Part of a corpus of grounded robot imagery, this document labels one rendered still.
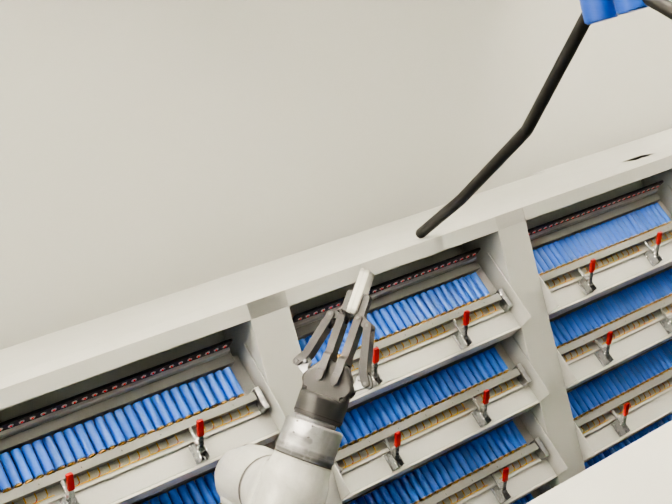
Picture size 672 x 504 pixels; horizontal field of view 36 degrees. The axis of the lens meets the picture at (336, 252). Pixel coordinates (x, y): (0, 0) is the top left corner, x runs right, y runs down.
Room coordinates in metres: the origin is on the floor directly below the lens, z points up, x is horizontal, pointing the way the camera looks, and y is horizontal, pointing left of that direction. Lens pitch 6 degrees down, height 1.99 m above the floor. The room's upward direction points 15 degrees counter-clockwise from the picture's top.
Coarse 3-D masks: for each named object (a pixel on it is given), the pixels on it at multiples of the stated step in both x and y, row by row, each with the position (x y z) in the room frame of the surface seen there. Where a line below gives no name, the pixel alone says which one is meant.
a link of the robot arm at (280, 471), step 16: (256, 464) 1.53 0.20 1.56; (272, 464) 1.47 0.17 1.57; (288, 464) 1.46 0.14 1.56; (304, 464) 1.45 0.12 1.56; (256, 480) 1.48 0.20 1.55; (272, 480) 1.45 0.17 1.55; (288, 480) 1.44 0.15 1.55; (304, 480) 1.45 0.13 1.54; (320, 480) 1.46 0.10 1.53; (240, 496) 1.53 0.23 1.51; (256, 496) 1.46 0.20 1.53; (272, 496) 1.44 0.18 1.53; (288, 496) 1.44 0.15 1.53; (304, 496) 1.44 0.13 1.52; (320, 496) 1.46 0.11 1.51
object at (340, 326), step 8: (344, 312) 1.54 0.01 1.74; (336, 320) 1.55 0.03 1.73; (344, 320) 1.55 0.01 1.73; (336, 328) 1.54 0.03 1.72; (344, 328) 1.55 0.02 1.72; (336, 336) 1.54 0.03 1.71; (328, 344) 1.54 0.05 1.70; (336, 344) 1.54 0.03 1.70; (328, 352) 1.53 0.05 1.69; (336, 352) 1.55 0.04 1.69; (328, 360) 1.52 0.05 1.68; (336, 360) 1.55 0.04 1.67; (320, 368) 1.52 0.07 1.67; (320, 376) 1.52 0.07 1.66
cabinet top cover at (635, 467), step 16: (656, 432) 0.84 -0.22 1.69; (624, 448) 0.82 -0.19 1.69; (640, 448) 0.81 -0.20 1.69; (656, 448) 0.80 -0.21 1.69; (608, 464) 0.80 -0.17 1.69; (624, 464) 0.79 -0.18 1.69; (640, 464) 0.78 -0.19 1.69; (656, 464) 0.77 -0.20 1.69; (576, 480) 0.78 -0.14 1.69; (592, 480) 0.77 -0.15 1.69; (608, 480) 0.76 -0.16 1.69; (624, 480) 0.76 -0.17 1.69; (640, 480) 0.75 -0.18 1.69; (656, 480) 0.74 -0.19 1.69; (544, 496) 0.77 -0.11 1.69; (560, 496) 0.76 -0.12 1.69; (576, 496) 0.75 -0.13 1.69; (592, 496) 0.74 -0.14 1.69; (608, 496) 0.74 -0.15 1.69; (624, 496) 0.73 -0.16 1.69; (640, 496) 0.72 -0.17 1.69; (656, 496) 0.71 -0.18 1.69
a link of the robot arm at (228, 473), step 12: (252, 444) 1.64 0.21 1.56; (228, 456) 1.63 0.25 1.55; (240, 456) 1.59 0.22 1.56; (252, 456) 1.57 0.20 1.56; (216, 468) 1.65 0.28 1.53; (228, 468) 1.59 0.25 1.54; (240, 468) 1.56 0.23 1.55; (216, 480) 1.63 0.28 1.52; (228, 480) 1.57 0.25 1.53; (240, 480) 1.54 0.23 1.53; (228, 492) 1.57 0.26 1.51
